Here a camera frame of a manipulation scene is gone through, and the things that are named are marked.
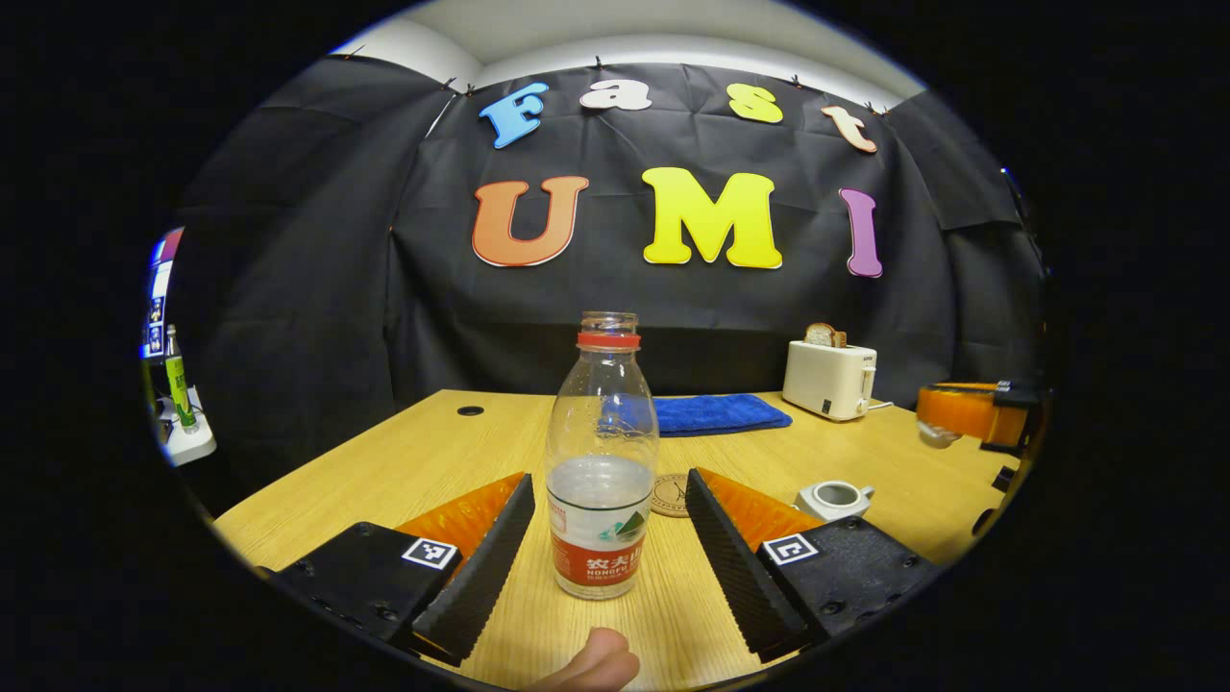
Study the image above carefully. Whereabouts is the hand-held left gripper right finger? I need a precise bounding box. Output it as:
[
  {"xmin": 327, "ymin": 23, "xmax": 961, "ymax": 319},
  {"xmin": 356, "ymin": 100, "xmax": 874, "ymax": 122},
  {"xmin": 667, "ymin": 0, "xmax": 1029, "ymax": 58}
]
[{"xmin": 684, "ymin": 467, "xmax": 941, "ymax": 664}]

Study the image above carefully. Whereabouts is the white toaster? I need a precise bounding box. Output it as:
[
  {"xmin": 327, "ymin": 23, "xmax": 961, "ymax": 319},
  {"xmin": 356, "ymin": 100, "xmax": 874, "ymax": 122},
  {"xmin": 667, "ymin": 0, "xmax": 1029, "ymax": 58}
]
[{"xmin": 782, "ymin": 339, "xmax": 878, "ymax": 422}]

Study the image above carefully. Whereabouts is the computer monitor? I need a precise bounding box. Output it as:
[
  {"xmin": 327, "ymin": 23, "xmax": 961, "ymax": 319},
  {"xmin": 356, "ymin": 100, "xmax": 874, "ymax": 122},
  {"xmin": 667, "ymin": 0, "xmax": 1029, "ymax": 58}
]
[{"xmin": 144, "ymin": 227, "xmax": 185, "ymax": 361}]

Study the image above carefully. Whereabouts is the white ceramic teacup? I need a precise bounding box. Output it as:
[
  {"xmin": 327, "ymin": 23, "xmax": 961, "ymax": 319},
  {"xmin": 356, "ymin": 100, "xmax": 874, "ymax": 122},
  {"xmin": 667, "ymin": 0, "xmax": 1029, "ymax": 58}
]
[{"xmin": 794, "ymin": 480, "xmax": 877, "ymax": 522}]

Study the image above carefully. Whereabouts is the green drink bottle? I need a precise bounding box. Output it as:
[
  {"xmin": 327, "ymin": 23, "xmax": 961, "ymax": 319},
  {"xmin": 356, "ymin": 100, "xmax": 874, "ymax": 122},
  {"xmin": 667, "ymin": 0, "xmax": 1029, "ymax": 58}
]
[{"xmin": 163, "ymin": 324, "xmax": 200, "ymax": 433}]

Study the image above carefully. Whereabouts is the clear plastic water bottle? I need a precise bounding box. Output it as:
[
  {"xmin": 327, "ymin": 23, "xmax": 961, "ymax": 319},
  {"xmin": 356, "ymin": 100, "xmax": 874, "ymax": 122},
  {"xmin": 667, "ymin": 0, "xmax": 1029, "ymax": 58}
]
[{"xmin": 545, "ymin": 310, "xmax": 661, "ymax": 602}]

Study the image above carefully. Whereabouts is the round wooden coaster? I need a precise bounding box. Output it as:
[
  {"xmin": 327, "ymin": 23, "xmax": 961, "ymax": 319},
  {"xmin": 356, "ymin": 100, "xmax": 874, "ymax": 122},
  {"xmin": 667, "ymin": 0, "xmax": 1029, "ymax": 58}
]
[{"xmin": 652, "ymin": 473, "xmax": 693, "ymax": 519}]

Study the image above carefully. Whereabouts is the blue folded towel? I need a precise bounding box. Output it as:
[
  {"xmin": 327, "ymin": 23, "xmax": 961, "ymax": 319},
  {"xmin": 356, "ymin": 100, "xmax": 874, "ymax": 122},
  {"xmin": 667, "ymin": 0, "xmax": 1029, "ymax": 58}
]
[{"xmin": 601, "ymin": 392, "xmax": 794, "ymax": 438}]

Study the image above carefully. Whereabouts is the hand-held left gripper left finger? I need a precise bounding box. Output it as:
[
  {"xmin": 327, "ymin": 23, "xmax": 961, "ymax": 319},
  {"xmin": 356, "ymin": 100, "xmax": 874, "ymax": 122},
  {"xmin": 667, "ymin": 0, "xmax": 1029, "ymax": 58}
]
[{"xmin": 258, "ymin": 471, "xmax": 536, "ymax": 669}]

